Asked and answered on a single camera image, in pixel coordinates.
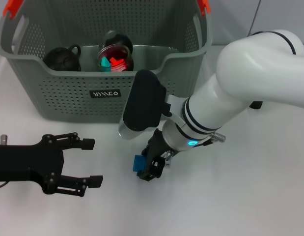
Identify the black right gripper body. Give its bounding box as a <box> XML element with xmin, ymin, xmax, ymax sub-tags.
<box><xmin>146</xmin><ymin>128</ymin><xmax>177</xmax><ymax>168</ymax></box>

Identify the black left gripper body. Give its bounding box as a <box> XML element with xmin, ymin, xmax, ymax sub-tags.
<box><xmin>0</xmin><ymin>134</ymin><xmax>66</xmax><ymax>195</ymax></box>

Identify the blue square toy brick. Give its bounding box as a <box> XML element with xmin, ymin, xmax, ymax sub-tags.
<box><xmin>131</xmin><ymin>154</ymin><xmax>146</xmax><ymax>173</ymax></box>

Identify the teal square toy plate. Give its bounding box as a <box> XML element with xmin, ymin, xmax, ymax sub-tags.
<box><xmin>100</xmin><ymin>57</ymin><xmax>112</xmax><ymax>72</ymax></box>

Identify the grey-green perforated plastic storage bin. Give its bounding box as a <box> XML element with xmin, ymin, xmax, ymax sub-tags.
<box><xmin>0</xmin><ymin>0</ymin><xmax>214</xmax><ymax>123</ymax></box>

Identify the black clay teapot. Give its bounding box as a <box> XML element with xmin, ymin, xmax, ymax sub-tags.
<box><xmin>43</xmin><ymin>44</ymin><xmax>82</xmax><ymax>72</ymax></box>

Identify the right arm connector cable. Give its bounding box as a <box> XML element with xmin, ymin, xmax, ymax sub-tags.
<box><xmin>164</xmin><ymin>132</ymin><xmax>227</xmax><ymax>168</ymax></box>

